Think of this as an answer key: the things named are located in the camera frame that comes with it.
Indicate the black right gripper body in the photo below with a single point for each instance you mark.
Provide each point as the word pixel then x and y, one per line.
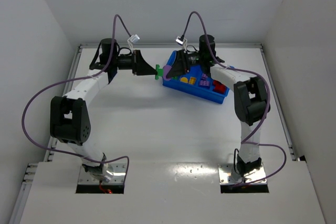
pixel 186 60

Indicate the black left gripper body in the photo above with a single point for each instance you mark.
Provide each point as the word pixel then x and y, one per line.
pixel 134 62

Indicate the purple rounded brick cluster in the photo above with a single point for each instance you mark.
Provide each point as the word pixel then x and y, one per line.
pixel 166 70

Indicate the yellow rounded duplo brick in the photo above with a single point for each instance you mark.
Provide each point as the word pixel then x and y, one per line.
pixel 184 80

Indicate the green brick cluster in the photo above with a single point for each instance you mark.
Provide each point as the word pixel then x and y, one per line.
pixel 159 72

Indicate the purple rounded duplo brick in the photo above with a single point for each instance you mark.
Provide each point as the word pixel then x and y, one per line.
pixel 204 77

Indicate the red rectangular duplo brick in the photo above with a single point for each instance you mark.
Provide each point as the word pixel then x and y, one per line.
pixel 219 87

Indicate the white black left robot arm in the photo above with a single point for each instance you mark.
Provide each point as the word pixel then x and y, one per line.
pixel 69 117

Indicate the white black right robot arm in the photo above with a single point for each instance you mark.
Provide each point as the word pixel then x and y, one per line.
pixel 251 99

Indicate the blue plastic divided bin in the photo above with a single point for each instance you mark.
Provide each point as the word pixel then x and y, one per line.
pixel 195 90

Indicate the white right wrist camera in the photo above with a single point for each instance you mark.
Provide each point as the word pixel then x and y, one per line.
pixel 182 42

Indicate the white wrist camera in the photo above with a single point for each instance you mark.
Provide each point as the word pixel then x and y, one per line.
pixel 132 40
pixel 182 42

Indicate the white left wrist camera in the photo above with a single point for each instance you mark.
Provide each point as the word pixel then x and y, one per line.
pixel 132 40

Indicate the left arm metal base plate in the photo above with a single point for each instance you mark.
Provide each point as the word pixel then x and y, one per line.
pixel 108 174

